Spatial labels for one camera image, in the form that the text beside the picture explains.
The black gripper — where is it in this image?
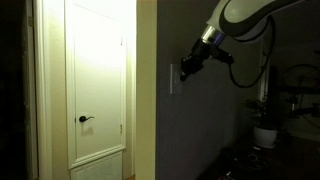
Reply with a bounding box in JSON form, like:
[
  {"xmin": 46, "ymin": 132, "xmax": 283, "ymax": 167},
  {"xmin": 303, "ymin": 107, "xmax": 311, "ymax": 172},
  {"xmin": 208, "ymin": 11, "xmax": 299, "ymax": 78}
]
[{"xmin": 179, "ymin": 39, "xmax": 213, "ymax": 83}]

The white wall light switch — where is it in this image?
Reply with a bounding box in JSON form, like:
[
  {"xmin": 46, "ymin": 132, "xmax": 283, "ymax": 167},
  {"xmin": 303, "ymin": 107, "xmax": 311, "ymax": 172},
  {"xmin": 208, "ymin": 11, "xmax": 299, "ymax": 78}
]
[{"xmin": 169, "ymin": 63, "xmax": 184, "ymax": 96}]

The green potted plant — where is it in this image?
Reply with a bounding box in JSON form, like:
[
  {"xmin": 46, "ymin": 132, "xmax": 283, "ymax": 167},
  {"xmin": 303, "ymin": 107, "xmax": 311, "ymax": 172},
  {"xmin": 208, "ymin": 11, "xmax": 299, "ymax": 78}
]
[{"xmin": 245, "ymin": 94, "xmax": 280, "ymax": 131}]

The white panelled closed door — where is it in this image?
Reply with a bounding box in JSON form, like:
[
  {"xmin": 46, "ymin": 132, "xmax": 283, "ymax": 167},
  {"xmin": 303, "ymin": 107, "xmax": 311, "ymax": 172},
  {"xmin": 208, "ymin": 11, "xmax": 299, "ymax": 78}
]
[{"xmin": 64, "ymin": 0, "xmax": 128, "ymax": 180}]

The white plant pot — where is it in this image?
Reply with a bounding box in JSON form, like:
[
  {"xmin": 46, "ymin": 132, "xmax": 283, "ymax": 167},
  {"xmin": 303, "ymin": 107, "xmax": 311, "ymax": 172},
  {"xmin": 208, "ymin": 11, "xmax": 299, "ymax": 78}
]
[{"xmin": 253, "ymin": 125, "xmax": 279, "ymax": 150}]

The black round floor object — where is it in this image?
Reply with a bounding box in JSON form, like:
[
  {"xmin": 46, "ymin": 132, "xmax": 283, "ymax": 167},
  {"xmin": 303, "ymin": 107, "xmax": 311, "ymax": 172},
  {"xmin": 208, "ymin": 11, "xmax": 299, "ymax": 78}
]
[{"xmin": 232, "ymin": 150, "xmax": 268, "ymax": 172}]

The bicycle wheel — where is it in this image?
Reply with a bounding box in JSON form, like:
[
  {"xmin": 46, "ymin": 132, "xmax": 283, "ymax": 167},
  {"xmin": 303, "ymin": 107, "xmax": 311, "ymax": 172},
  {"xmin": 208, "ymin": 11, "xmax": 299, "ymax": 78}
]
[{"xmin": 281, "ymin": 63, "xmax": 320, "ymax": 88}]

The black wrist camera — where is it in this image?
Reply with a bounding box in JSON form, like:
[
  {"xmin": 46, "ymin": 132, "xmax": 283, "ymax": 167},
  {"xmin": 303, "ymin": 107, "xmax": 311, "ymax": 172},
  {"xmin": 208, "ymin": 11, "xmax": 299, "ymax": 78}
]
[{"xmin": 209, "ymin": 46, "xmax": 235, "ymax": 65}]

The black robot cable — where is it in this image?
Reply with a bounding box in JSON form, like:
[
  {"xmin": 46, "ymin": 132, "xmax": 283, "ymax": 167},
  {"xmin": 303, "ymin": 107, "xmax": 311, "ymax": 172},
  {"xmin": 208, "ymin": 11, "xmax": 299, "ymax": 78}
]
[{"xmin": 227, "ymin": 15, "xmax": 277, "ymax": 90}]

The black lever door handle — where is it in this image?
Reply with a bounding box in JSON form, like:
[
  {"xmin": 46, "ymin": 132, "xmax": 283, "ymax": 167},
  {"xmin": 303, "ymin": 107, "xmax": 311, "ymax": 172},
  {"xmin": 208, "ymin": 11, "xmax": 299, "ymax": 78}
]
[{"xmin": 78, "ymin": 115, "xmax": 96, "ymax": 123}]

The black stereo camera bar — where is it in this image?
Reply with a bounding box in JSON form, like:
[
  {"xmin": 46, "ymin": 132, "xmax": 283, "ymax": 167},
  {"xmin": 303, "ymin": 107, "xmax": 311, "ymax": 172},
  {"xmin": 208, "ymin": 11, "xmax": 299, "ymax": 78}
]
[{"xmin": 278, "ymin": 85, "xmax": 320, "ymax": 95}]

